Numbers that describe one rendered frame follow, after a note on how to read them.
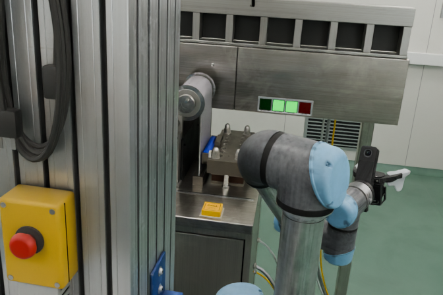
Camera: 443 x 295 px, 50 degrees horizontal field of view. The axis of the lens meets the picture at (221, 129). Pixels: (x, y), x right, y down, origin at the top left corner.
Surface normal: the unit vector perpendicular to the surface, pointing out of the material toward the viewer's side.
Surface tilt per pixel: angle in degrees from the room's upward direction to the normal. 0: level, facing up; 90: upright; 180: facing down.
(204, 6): 90
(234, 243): 90
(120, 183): 90
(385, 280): 0
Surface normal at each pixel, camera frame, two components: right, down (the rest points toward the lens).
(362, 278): 0.05, -0.95
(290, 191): -0.66, 0.21
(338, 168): 0.81, 0.10
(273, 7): -0.15, 0.31
